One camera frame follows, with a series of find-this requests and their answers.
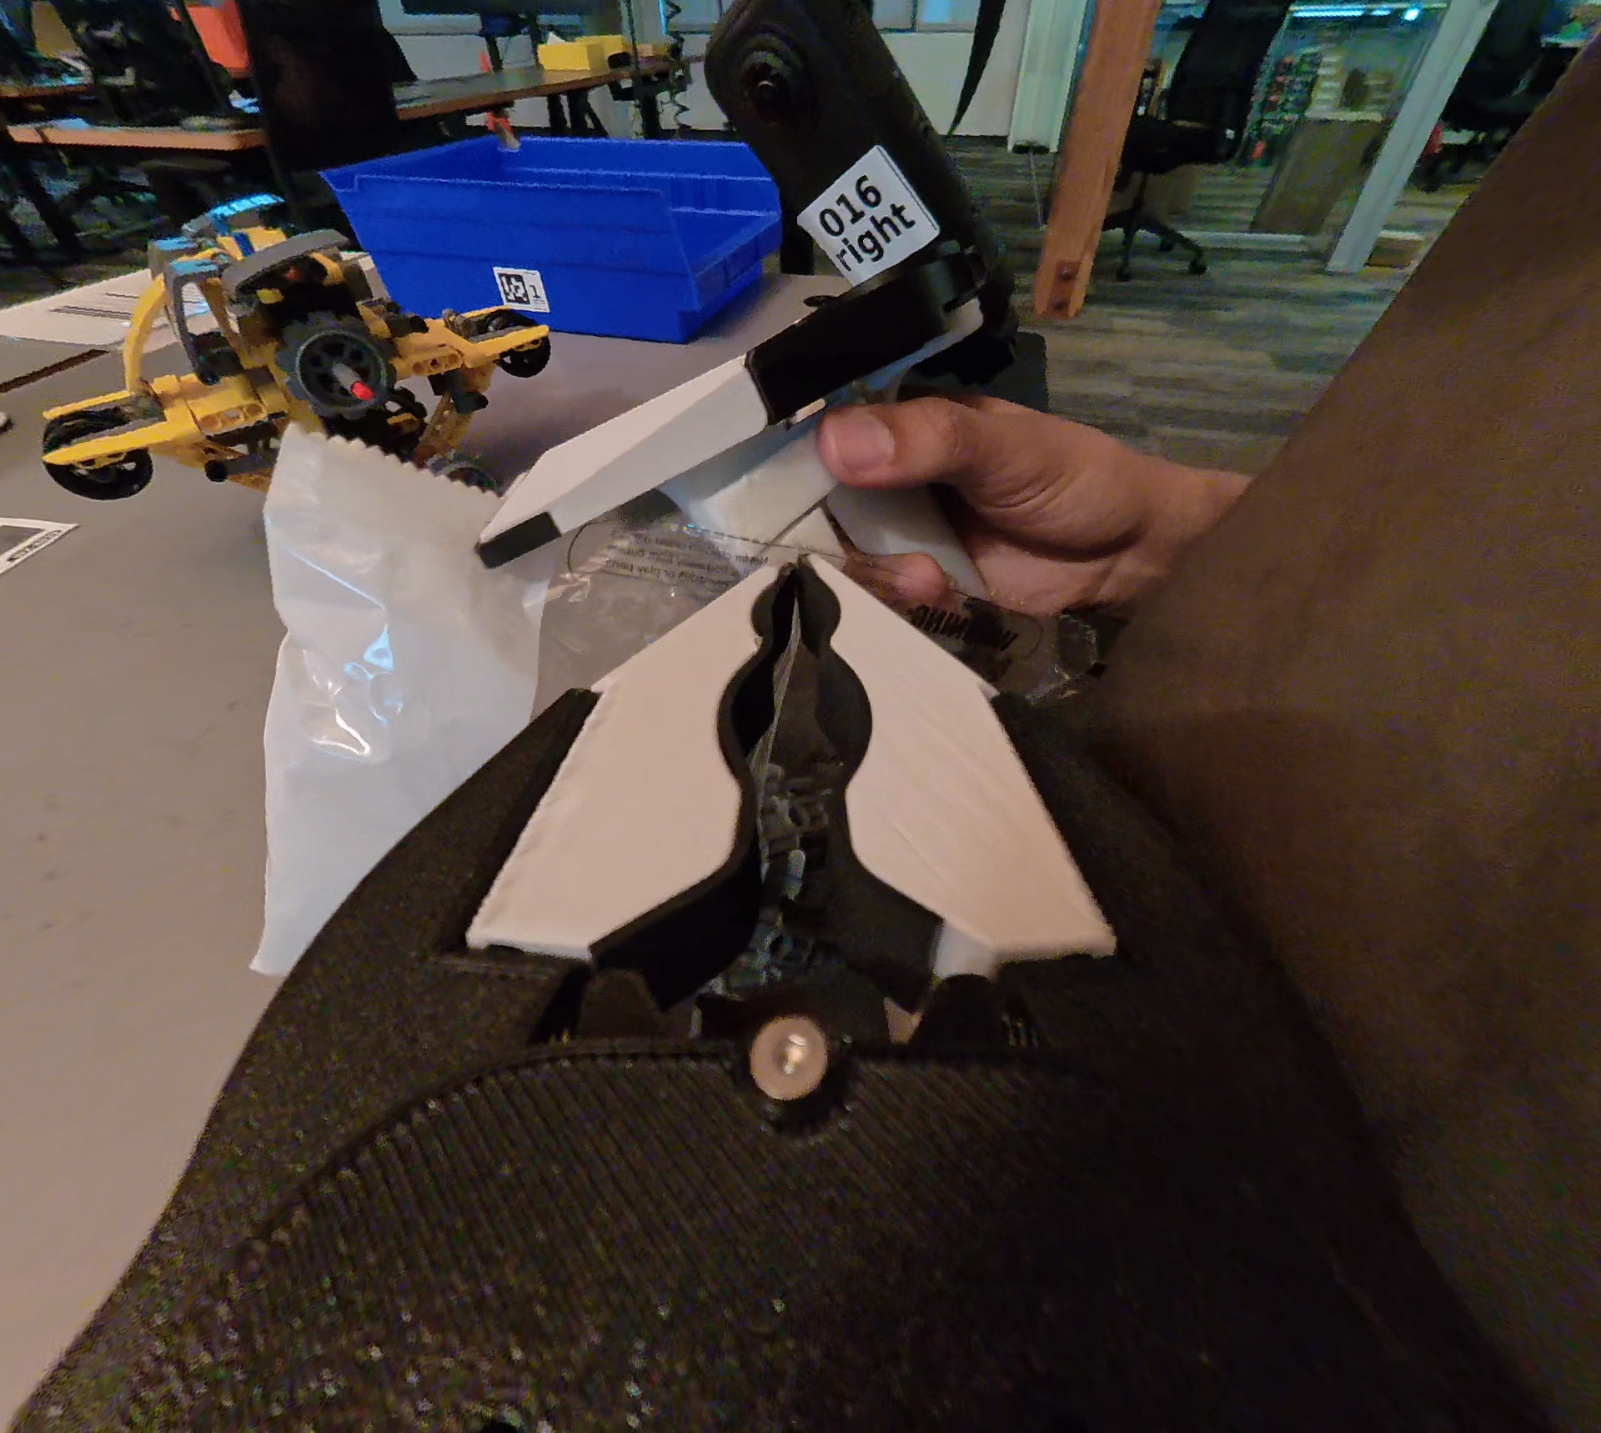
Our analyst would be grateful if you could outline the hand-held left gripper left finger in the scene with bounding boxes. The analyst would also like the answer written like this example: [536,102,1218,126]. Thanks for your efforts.
[466,563,803,975]

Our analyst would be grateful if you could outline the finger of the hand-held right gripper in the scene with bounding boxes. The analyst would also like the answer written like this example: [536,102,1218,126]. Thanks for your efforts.
[476,355,821,570]

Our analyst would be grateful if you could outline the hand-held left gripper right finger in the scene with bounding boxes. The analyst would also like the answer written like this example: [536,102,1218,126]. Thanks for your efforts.
[803,555,1118,1015]

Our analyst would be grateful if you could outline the clear bag of grey parts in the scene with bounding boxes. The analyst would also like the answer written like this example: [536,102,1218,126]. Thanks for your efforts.
[538,495,1103,965]

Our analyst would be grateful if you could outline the white plastic bag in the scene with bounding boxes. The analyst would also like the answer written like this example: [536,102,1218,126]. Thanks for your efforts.
[251,426,559,978]

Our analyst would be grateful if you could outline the yellow toy brick vehicle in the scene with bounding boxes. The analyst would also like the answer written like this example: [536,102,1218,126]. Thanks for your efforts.
[41,226,553,496]

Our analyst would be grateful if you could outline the person's right hand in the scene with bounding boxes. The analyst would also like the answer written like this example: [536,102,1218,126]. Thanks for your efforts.
[816,393,1253,615]

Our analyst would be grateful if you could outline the blue plastic bin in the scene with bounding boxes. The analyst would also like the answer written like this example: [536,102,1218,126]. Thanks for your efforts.
[323,136,784,345]

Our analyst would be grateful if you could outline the brown office desk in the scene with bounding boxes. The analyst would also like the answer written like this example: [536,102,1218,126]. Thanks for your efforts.
[0,58,703,146]

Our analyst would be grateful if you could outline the white printed paper sheet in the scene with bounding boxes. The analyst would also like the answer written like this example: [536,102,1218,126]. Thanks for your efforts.
[0,270,166,340]

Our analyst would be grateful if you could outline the yellow and black sticker sheet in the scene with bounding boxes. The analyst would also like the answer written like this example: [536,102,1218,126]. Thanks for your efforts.
[0,516,77,578]

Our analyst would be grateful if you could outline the wooden post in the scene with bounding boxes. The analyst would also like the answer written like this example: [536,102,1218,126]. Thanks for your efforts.
[1031,0,1206,321]

